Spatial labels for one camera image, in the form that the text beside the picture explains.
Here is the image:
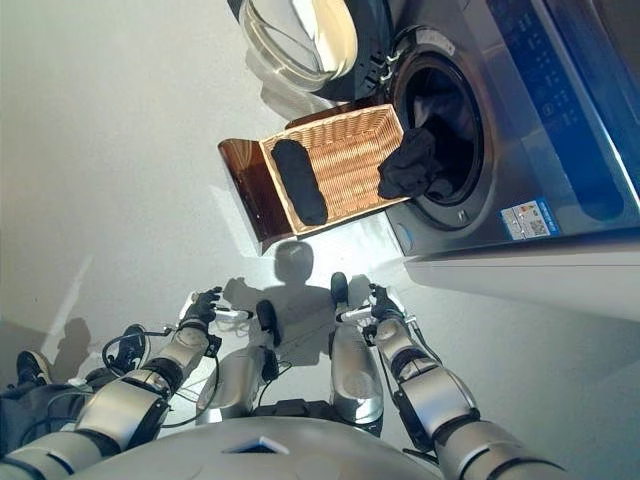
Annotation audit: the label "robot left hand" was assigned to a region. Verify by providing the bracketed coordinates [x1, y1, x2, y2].
[178, 285, 255, 329]

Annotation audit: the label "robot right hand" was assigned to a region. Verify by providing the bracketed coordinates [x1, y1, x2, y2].
[335, 283, 406, 325]

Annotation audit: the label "black garment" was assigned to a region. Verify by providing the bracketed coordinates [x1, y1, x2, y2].
[376, 127, 455, 201]
[271, 139, 330, 227]

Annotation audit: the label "grey front-load washing machine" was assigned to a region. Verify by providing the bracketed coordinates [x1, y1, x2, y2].
[344, 0, 640, 262]

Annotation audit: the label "robot right leg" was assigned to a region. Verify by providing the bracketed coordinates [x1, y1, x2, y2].
[328, 272, 386, 427]

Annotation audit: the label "black sneaker white logo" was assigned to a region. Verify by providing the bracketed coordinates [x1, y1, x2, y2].
[16, 349, 52, 388]
[106, 324, 149, 372]

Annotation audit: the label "wicker laundry basket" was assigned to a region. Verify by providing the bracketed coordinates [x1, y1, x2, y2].
[258, 103, 413, 238]

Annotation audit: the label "rolled black garment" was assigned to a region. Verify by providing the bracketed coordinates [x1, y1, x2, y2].
[271, 139, 330, 227]

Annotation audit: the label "grey robot torso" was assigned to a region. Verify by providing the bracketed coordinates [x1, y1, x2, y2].
[69, 398, 451, 480]

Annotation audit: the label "blue white info sticker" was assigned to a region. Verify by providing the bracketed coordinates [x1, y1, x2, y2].
[500, 199, 558, 242]

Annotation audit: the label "person leg grey trousers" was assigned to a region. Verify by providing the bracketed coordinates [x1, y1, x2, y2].
[0, 367, 117, 457]

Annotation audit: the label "round glass washer door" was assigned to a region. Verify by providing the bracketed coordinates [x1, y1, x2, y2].
[227, 0, 397, 105]

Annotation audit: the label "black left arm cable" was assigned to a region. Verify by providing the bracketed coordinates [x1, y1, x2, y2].
[47, 327, 222, 431]

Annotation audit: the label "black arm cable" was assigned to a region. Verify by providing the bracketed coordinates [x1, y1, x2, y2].
[379, 314, 444, 464]
[47, 327, 222, 431]

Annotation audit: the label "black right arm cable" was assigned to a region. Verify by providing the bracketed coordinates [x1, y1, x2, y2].
[379, 314, 444, 464]

